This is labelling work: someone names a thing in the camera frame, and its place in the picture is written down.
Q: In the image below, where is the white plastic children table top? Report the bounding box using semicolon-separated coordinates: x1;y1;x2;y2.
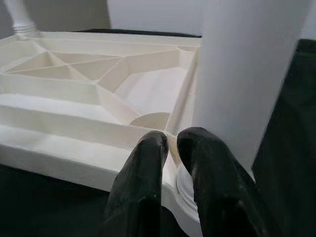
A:
0;31;203;237

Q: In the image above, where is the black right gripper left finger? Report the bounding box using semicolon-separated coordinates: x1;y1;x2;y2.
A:
103;130;170;237

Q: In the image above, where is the white tapered table leg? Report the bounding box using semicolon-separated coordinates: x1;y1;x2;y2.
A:
4;0;38;35
176;0;309;215

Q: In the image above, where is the black table cloth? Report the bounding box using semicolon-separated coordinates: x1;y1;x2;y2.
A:
0;28;316;237

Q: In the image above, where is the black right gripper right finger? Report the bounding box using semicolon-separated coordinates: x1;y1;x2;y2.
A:
177;126;270;237

